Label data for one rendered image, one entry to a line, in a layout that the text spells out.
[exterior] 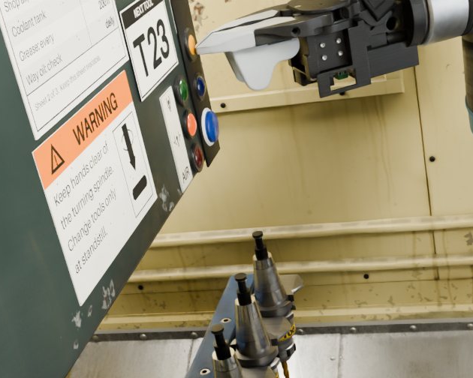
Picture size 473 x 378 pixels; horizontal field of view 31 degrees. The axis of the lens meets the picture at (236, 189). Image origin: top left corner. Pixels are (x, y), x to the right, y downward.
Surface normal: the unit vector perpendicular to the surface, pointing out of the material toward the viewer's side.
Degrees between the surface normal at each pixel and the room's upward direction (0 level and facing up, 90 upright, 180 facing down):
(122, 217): 90
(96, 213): 90
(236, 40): 90
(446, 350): 24
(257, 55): 90
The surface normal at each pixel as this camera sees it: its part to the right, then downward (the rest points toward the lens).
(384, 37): 0.29, 0.33
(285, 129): -0.22, 0.43
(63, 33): 0.95, -0.08
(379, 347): -0.27, -0.64
